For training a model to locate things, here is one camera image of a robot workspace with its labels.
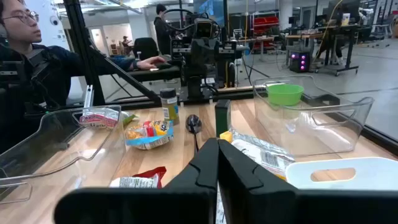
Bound green plastic bowl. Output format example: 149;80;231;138
266;83;305;106

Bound blue ramen noodle packet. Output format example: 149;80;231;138
124;119;175;151

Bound black-legged desk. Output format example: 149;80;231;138
313;24;361;77

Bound white plastic bin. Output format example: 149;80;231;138
285;157;398;191

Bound clear plastic bin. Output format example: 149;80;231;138
0;105;127;205
252;74;375;157

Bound wooden-top work table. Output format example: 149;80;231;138
284;30;326;63

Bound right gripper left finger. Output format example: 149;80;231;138
54;138;219;224

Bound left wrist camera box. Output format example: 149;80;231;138
193;17;216;40

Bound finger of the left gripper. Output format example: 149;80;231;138
189;53;205;78
203;53;219;78

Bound black operator desk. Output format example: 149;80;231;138
126;63;184;84

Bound black office chair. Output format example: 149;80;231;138
132;37;160;62

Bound computer tower pink lights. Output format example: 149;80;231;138
289;49;312;74

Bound black-lid spice jar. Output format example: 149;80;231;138
159;88;180;125

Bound green ramen noodle packet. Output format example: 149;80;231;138
77;107;140;130

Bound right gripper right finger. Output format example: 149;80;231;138
217;139;398;224

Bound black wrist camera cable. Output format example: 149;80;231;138
160;8;222;40

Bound red storage shelf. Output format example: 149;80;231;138
251;15;280;50

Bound red ramen noodle packet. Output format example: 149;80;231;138
216;129;296;224
108;166;168;189

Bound black ladle with metal handle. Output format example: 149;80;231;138
185;114;203;155

